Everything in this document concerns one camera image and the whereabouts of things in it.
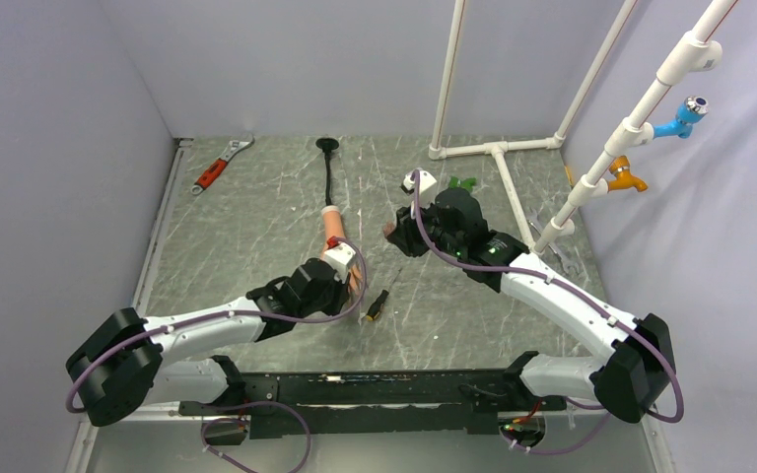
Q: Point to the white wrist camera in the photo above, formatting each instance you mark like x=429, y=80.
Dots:
x=424, y=183
x=341, y=257

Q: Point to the green valve pvc fitting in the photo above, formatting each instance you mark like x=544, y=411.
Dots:
x=467, y=184

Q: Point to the glitter nail polish bottle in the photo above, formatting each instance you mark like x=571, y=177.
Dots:
x=388, y=229

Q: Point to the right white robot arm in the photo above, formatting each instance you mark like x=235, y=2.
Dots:
x=630, y=370

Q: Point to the white pvc pipe frame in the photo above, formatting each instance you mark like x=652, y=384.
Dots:
x=651, y=58

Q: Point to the black hand stand stem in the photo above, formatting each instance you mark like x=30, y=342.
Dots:
x=328, y=146

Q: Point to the blue faucet valve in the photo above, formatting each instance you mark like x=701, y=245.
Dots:
x=690, y=112

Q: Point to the near black yellow screwdriver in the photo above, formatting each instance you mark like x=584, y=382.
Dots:
x=374, y=311

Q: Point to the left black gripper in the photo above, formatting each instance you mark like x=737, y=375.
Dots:
x=341, y=297

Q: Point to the mannequin practice hand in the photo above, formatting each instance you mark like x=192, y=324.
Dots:
x=333, y=227

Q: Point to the red adjustable wrench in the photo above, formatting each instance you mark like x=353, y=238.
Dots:
x=211, y=174

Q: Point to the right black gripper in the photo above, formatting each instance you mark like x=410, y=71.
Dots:
x=405, y=233

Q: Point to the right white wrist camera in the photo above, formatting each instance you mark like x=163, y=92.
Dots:
x=424, y=183

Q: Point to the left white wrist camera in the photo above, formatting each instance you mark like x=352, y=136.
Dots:
x=341, y=257

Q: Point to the orange faucet valve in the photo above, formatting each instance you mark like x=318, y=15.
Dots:
x=623, y=178

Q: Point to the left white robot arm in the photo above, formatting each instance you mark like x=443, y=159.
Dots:
x=131, y=361

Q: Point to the silver open-end wrench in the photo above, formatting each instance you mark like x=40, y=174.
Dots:
x=568, y=265

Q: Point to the black base frame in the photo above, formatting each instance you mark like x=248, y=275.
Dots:
x=276, y=404

